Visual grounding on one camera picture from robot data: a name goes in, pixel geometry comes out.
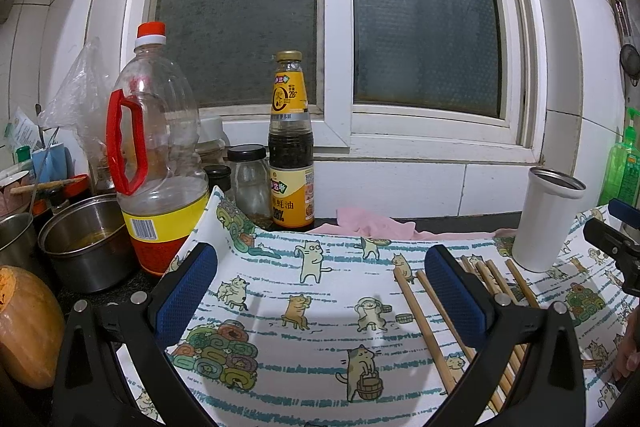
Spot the person's right hand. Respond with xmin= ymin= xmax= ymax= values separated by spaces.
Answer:
xmin=613 ymin=308 xmax=639 ymax=381

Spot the white framed window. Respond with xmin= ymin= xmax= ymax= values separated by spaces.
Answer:
xmin=120 ymin=0 xmax=547 ymax=164

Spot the pink cloth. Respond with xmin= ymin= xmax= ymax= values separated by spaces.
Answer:
xmin=311 ymin=207 xmax=521 ymax=241

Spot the clear plastic bag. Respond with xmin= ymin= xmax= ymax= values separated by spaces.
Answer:
xmin=38 ymin=38 xmax=114 ymax=194

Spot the green dish soap bottle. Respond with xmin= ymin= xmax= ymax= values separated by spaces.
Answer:
xmin=599 ymin=107 xmax=639 ymax=206

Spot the white metal cup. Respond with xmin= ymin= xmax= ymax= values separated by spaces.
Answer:
xmin=512 ymin=167 xmax=586 ymax=272

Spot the dark oyster sauce bottle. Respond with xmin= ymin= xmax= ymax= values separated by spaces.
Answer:
xmin=268 ymin=50 xmax=314 ymax=230

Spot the orange pumpkin piece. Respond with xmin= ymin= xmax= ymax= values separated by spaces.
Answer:
xmin=0 ymin=265 xmax=65 ymax=389

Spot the clear oil bottle red handle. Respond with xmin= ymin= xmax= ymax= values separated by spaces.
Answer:
xmin=105 ymin=22 xmax=208 ymax=275

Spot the small glass jar black lid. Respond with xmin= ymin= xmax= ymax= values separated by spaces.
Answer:
xmin=228 ymin=144 xmax=272 ymax=230

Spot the small dark jar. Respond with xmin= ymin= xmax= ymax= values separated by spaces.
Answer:
xmin=204 ymin=164 xmax=234 ymax=202

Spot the wooden chopstick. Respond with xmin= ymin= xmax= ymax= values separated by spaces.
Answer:
xmin=394 ymin=268 xmax=456 ymax=395
xmin=462 ymin=256 xmax=520 ymax=397
xmin=506 ymin=259 xmax=540 ymax=309
xmin=475 ymin=260 xmax=526 ymax=366
xmin=415 ymin=269 xmax=507 ymax=414

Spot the steel pot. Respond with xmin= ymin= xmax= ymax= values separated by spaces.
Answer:
xmin=38 ymin=194 xmax=138 ymax=294

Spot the cat patterned table cloth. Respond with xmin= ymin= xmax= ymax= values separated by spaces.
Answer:
xmin=115 ymin=184 xmax=640 ymax=427

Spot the small steel cup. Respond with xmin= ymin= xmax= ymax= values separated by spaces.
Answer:
xmin=0 ymin=212 xmax=37 ymax=271

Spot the blue container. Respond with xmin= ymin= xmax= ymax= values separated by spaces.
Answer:
xmin=32 ymin=143 xmax=70 ymax=183

